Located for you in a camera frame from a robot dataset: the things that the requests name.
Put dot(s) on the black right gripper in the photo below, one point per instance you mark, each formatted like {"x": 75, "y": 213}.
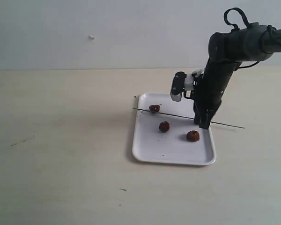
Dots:
{"x": 209, "y": 90}

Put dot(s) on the red date fruit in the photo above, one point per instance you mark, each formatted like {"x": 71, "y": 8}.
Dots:
{"x": 193, "y": 136}
{"x": 154, "y": 108}
{"x": 164, "y": 126}

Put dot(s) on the red date fruit top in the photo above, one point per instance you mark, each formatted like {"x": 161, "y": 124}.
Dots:
{"x": 154, "y": 108}

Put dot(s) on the thin wooden skewer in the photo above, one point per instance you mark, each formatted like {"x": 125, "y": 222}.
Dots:
{"x": 185, "y": 117}

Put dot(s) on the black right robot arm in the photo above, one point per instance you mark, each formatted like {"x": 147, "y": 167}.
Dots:
{"x": 226, "y": 53}

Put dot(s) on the white plastic tray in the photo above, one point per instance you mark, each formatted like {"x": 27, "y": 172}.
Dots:
{"x": 152, "y": 146}

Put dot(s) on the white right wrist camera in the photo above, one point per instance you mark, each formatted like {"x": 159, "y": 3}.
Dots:
{"x": 184, "y": 85}

